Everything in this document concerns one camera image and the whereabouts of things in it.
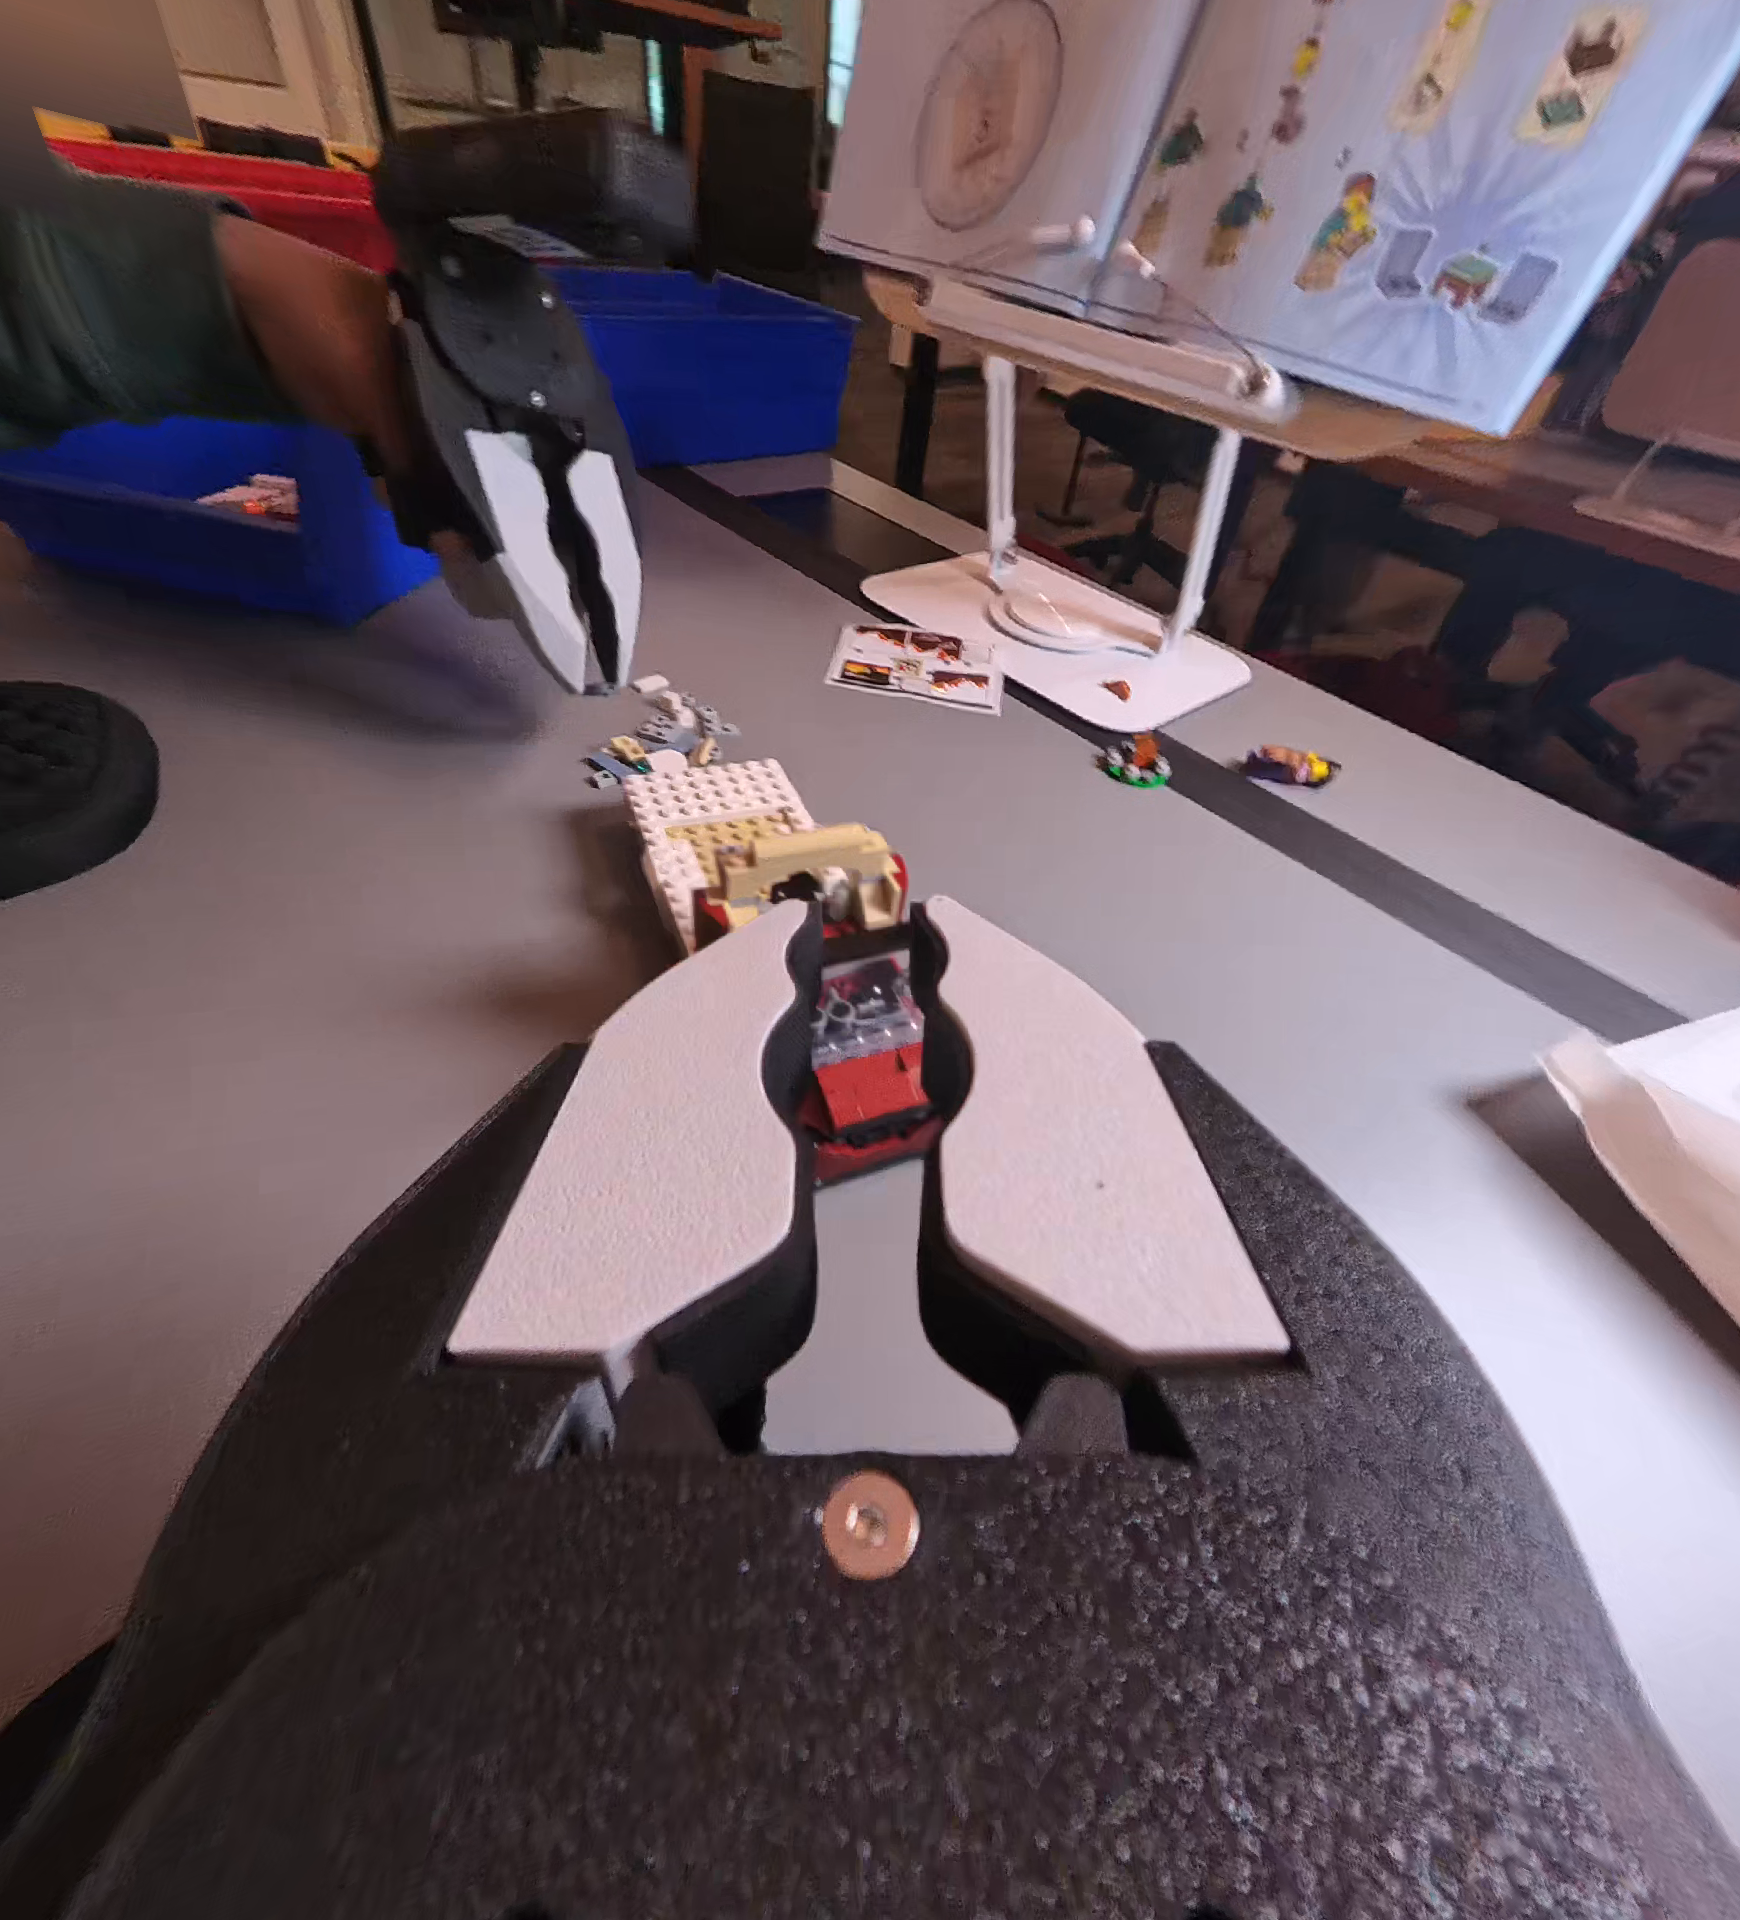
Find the person's left forearm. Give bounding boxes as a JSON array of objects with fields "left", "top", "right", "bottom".
[{"left": 0, "top": 180, "right": 415, "bottom": 498}]

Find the white tray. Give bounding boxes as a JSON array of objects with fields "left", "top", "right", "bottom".
[{"left": 859, "top": 217, "right": 1298, "bottom": 734}]

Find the white paper bag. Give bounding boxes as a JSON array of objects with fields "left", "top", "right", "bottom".
[{"left": 1542, "top": 991, "right": 1740, "bottom": 1427}]

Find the blue storage bin with bricks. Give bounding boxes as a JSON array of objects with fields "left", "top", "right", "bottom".
[{"left": 0, "top": 417, "right": 443, "bottom": 629}]

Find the tan and red brick model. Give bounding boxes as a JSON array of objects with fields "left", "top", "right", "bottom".
[{"left": 621, "top": 757, "right": 968, "bottom": 1191}]

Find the pile of small brick pieces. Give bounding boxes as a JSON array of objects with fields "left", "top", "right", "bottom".
[{"left": 581, "top": 676, "right": 741, "bottom": 791}]

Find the open instruction booklet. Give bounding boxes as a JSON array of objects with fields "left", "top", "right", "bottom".
[{"left": 813, "top": 0, "right": 1740, "bottom": 441}]

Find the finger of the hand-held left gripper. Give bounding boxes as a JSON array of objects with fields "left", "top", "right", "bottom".
[
  {"left": 461, "top": 434, "right": 610, "bottom": 696},
  {"left": 559, "top": 448, "right": 648, "bottom": 696}
]

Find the empty blue storage bin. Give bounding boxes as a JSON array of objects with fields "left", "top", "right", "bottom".
[{"left": 547, "top": 263, "right": 859, "bottom": 471}]

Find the clear book stand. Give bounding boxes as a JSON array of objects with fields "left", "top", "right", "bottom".
[{"left": 1571, "top": 434, "right": 1740, "bottom": 566}]

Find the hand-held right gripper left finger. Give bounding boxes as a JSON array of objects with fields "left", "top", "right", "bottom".
[{"left": 443, "top": 898, "right": 827, "bottom": 1458}]

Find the black office chair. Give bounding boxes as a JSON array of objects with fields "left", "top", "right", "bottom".
[{"left": 1062, "top": 388, "right": 1238, "bottom": 590}]

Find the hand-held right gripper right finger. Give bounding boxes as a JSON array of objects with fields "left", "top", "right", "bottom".
[{"left": 905, "top": 896, "right": 1292, "bottom": 1454}]

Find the red storage bin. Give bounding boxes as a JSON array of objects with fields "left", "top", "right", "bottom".
[{"left": 44, "top": 134, "right": 399, "bottom": 272}]

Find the sticker sheet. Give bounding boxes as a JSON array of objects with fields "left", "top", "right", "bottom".
[{"left": 826, "top": 621, "right": 1005, "bottom": 716}]

